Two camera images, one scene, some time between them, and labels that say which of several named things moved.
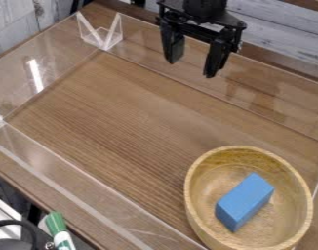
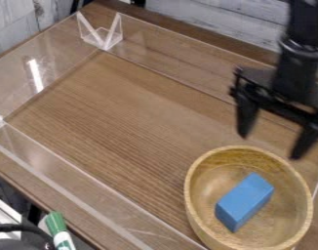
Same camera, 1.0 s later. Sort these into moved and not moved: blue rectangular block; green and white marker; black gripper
Moved: black gripper
Not moved: green and white marker; blue rectangular block
